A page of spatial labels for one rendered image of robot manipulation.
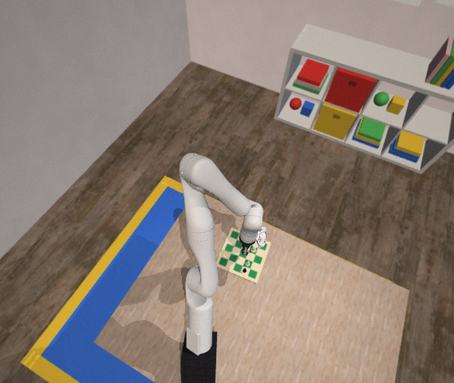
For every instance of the green and cream chessboard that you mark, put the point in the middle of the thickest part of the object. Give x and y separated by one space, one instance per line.
232 260

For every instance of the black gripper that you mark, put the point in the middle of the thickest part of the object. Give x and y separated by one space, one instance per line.
245 246

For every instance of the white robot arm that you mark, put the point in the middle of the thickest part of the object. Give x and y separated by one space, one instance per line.
196 174

